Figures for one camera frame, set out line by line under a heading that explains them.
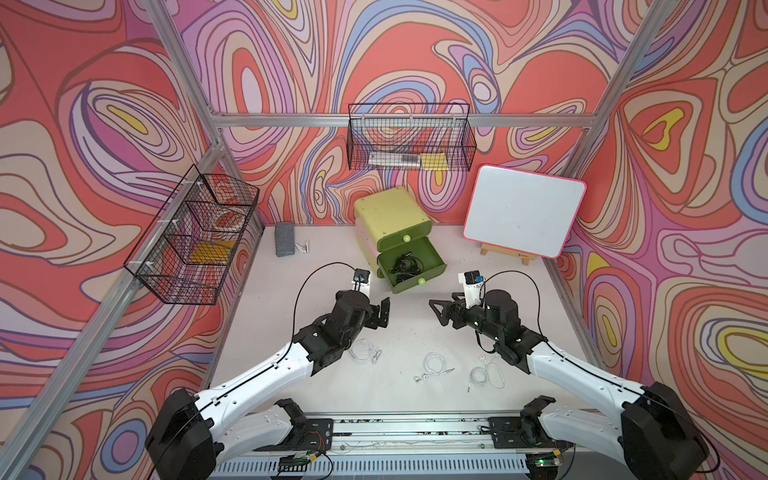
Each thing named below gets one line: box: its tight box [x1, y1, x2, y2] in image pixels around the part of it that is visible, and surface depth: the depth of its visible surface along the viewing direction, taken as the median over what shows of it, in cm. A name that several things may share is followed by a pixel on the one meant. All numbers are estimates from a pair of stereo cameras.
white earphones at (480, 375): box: [467, 354, 505, 393], surface depth 85 cm
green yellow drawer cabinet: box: [354, 187, 447, 294], surface depth 96 cm
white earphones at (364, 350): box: [348, 338, 382, 365], surface depth 89 cm
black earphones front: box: [388, 251, 424, 284], surface depth 100 cm
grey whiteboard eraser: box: [275, 222, 295, 257], surface depth 114 cm
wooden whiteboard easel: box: [480, 243, 537, 266], surface depth 110 cm
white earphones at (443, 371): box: [434, 352, 455, 375], surface depth 87 cm
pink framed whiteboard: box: [462, 164, 587, 259], surface depth 104 cm
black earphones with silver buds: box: [389, 264, 422, 286], surface depth 98 cm
